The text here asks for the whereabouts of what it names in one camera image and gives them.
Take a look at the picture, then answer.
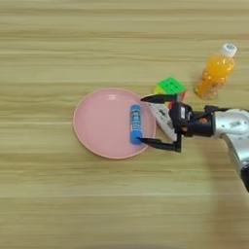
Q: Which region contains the orange juice bottle white cap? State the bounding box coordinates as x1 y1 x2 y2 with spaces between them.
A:
194 43 238 101

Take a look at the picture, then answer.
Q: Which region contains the pink round plate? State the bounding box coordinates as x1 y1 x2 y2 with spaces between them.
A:
72 88 158 160

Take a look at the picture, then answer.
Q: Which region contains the blue glue stick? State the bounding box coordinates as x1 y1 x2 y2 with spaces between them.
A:
129 103 144 146

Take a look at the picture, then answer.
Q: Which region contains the white remote control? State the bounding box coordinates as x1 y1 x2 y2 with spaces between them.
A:
142 93 179 142

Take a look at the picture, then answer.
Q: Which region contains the small black box white label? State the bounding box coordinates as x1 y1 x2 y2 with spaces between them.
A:
168 101 194 129

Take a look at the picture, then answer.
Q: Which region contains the colourful puzzle cube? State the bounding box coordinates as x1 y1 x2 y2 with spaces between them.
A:
153 76 188 110

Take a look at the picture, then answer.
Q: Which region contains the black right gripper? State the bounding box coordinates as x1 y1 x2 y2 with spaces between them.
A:
138 92 216 154

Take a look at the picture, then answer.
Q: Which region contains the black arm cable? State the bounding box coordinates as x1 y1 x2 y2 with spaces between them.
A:
203 104 230 114

